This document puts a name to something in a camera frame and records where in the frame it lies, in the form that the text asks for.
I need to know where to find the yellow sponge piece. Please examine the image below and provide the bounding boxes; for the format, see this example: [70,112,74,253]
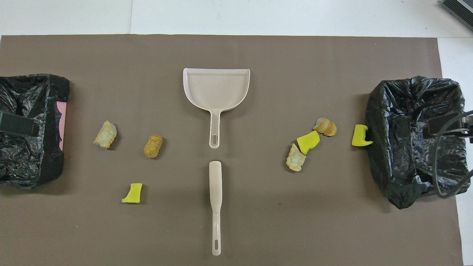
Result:
[351,124,374,147]
[122,183,143,204]
[296,130,321,156]

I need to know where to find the pale croissant toy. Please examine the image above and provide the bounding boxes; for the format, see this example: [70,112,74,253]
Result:
[93,120,118,150]

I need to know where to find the orange striped croissant toy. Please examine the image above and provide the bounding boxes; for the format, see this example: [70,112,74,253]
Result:
[313,117,338,137]

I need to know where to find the brown bread roll toy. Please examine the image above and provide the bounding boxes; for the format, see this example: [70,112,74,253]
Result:
[143,134,163,159]

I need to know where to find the pale dumpling toy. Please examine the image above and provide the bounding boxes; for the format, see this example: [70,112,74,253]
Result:
[286,143,307,172]

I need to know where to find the beige plastic dustpan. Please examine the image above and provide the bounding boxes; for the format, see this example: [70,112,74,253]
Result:
[183,68,251,149]

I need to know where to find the beige hand brush black bristles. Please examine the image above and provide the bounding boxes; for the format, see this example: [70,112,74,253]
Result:
[208,160,222,256]

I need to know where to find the black bag lined pink bin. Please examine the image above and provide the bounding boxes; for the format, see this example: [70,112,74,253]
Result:
[0,73,71,190]

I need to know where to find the dark ribbed box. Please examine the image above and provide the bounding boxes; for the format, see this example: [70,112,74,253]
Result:
[442,0,473,22]

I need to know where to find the brown paper table mat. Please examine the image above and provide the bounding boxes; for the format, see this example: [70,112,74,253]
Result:
[0,34,464,266]

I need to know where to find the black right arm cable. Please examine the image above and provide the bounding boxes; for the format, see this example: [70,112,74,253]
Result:
[433,109,473,198]

